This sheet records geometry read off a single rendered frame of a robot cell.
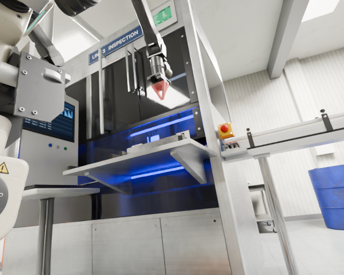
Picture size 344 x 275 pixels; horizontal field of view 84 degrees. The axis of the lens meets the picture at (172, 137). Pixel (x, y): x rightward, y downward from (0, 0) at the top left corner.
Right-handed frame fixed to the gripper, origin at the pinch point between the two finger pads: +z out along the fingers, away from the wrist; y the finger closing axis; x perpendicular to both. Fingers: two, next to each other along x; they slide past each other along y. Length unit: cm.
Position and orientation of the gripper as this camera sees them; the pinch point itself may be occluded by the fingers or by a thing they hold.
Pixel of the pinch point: (161, 98)
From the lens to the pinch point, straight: 84.4
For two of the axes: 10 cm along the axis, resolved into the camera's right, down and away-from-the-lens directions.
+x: -8.7, 2.6, 4.1
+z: 1.5, 9.5, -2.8
